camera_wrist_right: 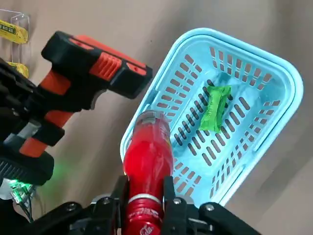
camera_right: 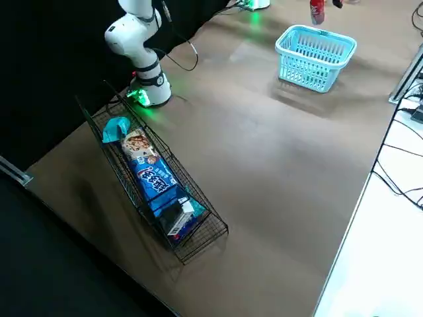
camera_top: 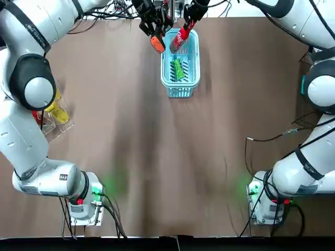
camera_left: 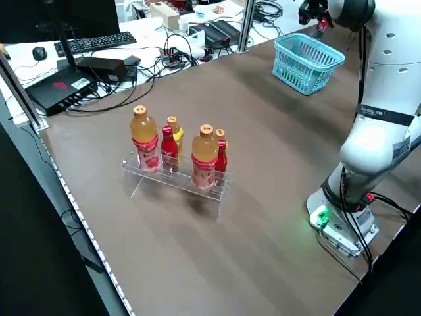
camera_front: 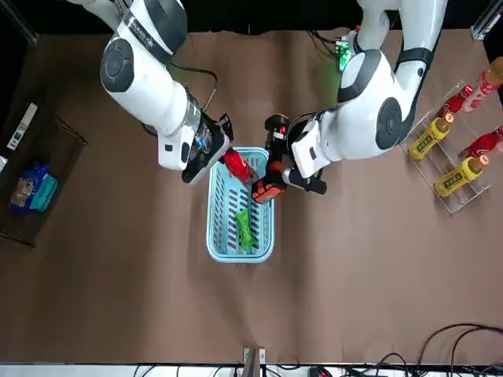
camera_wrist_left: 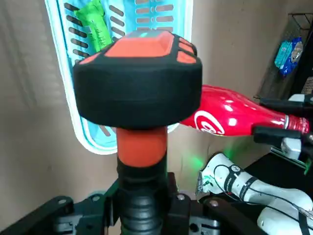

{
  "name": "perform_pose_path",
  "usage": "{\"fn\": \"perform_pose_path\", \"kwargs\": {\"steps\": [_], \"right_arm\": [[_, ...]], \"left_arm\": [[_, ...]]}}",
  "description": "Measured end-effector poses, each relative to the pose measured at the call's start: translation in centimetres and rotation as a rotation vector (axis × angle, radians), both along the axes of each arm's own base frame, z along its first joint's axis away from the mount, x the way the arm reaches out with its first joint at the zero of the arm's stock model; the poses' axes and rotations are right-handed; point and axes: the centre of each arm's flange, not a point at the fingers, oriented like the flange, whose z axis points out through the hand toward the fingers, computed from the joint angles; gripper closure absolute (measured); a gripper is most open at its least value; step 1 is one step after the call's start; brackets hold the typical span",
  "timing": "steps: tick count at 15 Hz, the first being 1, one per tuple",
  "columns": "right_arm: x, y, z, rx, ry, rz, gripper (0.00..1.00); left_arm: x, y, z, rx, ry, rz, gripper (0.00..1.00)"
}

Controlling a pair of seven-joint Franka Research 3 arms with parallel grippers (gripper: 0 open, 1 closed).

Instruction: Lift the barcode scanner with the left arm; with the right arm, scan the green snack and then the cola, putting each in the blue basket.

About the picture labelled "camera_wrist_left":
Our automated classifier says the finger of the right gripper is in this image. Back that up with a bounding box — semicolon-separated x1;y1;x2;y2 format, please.
253;125;313;152
258;96;313;114

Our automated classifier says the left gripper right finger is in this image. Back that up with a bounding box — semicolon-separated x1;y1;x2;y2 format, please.
167;172;266;235

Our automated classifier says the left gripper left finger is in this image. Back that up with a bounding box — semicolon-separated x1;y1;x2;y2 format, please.
0;182;120;235

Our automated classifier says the red cola bottle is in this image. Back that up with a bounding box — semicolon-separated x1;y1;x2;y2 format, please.
179;84;311;138

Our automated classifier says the orange black barcode scanner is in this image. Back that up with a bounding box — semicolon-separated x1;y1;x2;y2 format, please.
72;30;203;235

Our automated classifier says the teal snack packet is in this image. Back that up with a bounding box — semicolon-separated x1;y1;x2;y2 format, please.
273;40;298;71

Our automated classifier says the light blue plastic basket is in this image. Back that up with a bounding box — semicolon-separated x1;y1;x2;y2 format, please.
45;0;194;156

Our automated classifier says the blue cookie packet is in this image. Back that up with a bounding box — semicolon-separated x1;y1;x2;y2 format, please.
278;36;304;76

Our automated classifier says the black wire basket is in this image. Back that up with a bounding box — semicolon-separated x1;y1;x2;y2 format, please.
253;12;313;100

